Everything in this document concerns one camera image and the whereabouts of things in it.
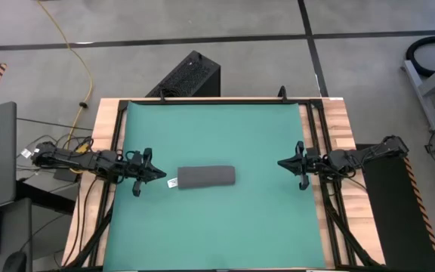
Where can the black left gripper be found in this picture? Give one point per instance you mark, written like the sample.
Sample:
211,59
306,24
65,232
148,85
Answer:
132,168

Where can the black power adapter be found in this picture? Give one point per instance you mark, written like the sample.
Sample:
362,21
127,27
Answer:
65,175

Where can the black computer tower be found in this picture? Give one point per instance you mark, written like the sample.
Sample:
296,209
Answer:
187,75

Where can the grey woven towel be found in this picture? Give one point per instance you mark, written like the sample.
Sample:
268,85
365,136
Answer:
206,177

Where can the grey desk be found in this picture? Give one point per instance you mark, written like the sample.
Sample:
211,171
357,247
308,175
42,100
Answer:
17,226

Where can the black computer mouse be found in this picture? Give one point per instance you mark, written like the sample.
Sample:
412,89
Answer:
14,262

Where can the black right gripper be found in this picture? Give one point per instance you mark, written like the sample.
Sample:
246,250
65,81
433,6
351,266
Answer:
317,162

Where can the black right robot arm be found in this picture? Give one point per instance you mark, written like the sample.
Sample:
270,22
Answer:
368,155

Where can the green table mat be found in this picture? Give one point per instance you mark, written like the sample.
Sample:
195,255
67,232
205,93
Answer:
221,226

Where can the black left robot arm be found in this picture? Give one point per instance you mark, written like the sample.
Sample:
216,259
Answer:
74,160

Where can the grey metal stand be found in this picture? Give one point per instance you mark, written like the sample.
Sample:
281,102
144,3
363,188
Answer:
421,94

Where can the black metal table frame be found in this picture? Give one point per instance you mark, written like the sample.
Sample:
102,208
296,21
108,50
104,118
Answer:
240,102

